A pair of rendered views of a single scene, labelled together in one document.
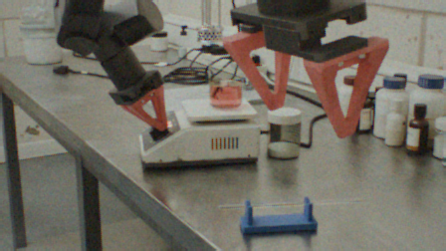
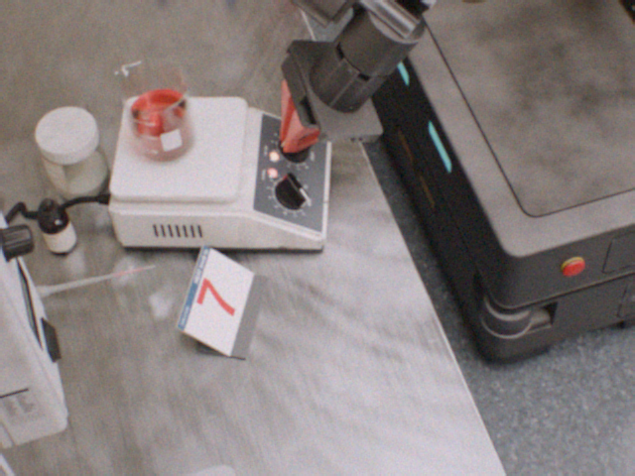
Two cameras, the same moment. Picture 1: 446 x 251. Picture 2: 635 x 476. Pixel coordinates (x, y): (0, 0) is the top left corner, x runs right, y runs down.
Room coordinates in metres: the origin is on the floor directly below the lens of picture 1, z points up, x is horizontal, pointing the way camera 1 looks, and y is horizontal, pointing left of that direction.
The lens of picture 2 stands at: (1.74, 0.32, 1.71)
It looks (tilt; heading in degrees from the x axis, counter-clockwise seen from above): 56 degrees down; 196
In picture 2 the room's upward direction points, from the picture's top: 4 degrees counter-clockwise
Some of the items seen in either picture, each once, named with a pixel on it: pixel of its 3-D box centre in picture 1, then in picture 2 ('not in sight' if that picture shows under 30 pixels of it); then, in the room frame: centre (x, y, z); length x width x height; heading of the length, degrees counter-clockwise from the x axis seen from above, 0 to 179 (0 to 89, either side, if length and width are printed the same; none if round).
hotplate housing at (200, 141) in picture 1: (203, 132); (212, 176); (1.08, 0.04, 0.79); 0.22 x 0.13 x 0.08; 100
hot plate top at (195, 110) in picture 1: (217, 109); (180, 147); (1.08, 0.01, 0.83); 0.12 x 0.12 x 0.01; 10
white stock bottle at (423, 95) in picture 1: (428, 110); not in sight; (1.15, -0.38, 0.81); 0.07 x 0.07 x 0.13
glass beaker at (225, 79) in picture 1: (227, 85); (157, 114); (1.08, -0.01, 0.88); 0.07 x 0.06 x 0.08; 78
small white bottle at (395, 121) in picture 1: (395, 122); not in sight; (1.14, -0.32, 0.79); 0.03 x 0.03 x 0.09
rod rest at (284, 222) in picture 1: (278, 214); not in sight; (0.78, -0.07, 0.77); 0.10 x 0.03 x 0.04; 97
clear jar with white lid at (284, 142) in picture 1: (284, 132); (73, 155); (1.08, -0.11, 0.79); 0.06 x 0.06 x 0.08
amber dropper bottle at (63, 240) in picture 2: not in sight; (54, 222); (1.16, -0.10, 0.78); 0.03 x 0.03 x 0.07
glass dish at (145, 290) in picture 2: not in sight; (141, 281); (1.19, -0.01, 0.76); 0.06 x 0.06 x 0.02
